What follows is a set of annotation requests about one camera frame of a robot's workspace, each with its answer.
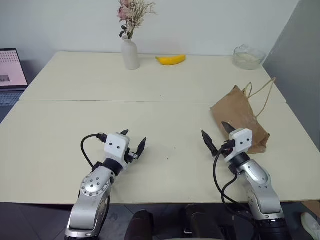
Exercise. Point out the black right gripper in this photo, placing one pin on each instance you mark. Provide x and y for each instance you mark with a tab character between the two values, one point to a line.
228	152

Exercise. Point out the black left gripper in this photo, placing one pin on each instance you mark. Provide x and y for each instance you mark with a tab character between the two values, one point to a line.
130	157

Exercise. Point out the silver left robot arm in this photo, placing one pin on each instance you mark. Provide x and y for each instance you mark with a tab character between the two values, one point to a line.
92	186

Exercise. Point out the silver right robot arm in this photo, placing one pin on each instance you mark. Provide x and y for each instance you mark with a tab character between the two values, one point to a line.
260	185

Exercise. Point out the brown paper bag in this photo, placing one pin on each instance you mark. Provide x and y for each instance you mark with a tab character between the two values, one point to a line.
240	117

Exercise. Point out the clear glass bowl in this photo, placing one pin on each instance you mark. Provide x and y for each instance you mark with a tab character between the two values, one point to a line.
247	58

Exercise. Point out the white ceramic vase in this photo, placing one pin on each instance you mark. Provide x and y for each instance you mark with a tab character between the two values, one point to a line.
130	53

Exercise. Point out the dark rounded shape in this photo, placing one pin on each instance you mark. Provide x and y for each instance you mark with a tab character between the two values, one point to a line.
141	225
200	221

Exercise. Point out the yellow banana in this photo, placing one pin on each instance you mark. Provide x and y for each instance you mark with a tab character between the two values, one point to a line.
172	60

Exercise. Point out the dried pink flower bouquet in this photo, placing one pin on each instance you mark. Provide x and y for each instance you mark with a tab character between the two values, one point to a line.
133	15

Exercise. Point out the white shoe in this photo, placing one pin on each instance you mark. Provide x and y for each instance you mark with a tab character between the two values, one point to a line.
311	225

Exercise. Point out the open laptop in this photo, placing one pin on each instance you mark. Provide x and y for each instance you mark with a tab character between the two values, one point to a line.
11	75

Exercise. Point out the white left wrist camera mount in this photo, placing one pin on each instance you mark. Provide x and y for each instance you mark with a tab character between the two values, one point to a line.
116	146

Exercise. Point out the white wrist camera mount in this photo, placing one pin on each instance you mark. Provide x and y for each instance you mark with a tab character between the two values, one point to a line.
241	143
116	146

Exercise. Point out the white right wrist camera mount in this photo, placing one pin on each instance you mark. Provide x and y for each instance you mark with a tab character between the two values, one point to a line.
241	143

